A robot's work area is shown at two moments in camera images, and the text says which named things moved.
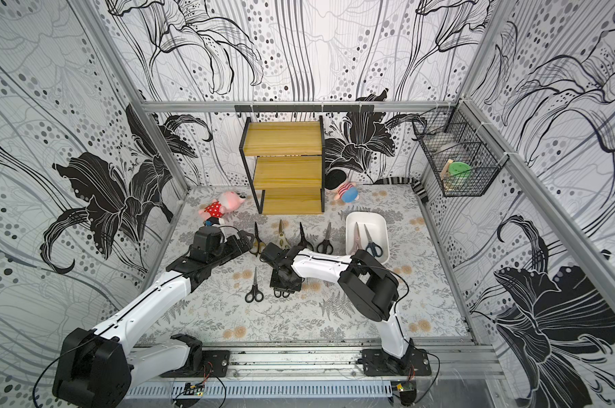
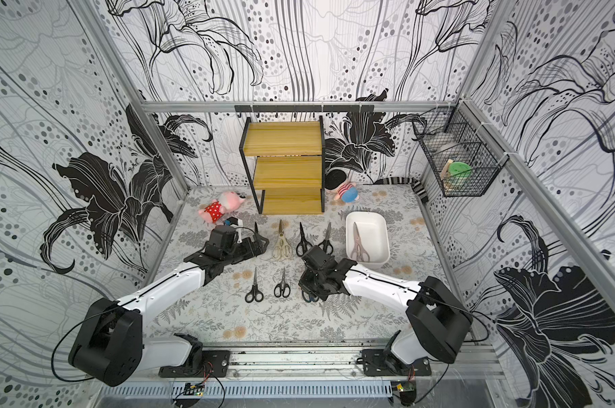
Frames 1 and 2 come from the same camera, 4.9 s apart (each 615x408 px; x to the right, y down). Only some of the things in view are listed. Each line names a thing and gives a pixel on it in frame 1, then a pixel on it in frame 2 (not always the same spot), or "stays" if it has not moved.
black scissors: (303, 242) stays
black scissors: (326, 246) stays
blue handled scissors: (374, 248) to (310, 296)
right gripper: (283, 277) to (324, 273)
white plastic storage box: (376, 226) stays
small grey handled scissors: (285, 291) stays
